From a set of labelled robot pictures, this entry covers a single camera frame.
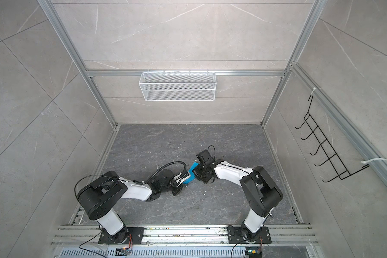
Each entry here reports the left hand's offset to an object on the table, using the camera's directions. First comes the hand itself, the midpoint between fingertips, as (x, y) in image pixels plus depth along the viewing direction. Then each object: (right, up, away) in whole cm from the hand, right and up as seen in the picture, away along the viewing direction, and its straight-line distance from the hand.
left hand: (186, 178), depth 91 cm
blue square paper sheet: (+4, +4, -9) cm, 10 cm away
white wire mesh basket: (-7, +56, +10) cm, 57 cm away
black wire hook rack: (+62, +14, -27) cm, 69 cm away
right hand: (+4, +3, 0) cm, 5 cm away
